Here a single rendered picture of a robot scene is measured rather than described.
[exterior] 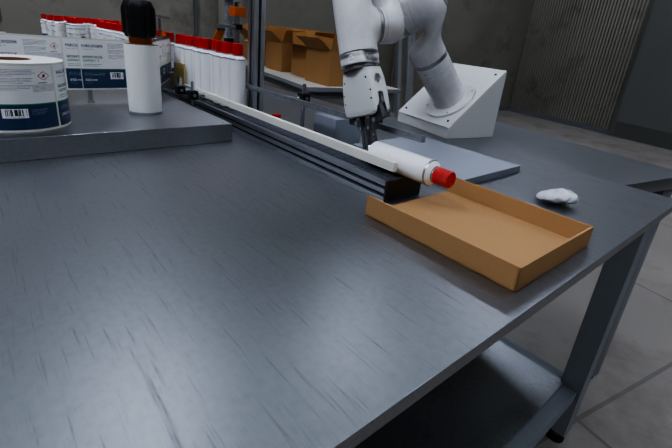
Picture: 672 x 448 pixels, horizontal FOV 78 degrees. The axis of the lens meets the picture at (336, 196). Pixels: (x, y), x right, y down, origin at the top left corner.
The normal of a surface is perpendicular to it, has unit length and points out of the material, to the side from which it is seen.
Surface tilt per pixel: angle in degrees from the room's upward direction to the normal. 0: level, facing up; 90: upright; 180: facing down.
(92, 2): 90
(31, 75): 90
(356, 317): 0
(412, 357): 0
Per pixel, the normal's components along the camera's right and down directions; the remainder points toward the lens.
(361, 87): -0.70, 0.18
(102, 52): 0.69, 0.32
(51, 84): 0.96, 0.18
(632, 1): -0.87, 0.10
